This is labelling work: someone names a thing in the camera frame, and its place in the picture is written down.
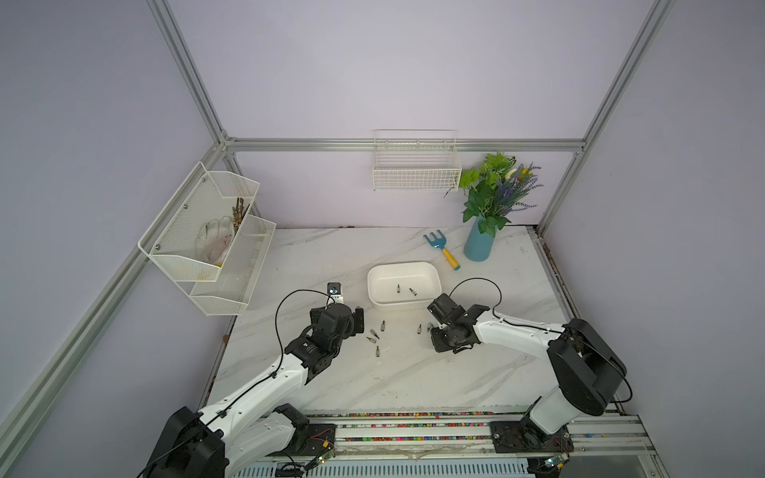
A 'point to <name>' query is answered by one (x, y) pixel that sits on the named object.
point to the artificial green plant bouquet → (495, 189)
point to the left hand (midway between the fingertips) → (342, 311)
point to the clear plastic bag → (214, 238)
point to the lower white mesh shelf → (229, 295)
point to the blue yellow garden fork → (439, 242)
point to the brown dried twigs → (239, 211)
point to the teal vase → (478, 246)
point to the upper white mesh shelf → (192, 234)
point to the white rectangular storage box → (403, 285)
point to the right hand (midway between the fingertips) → (443, 344)
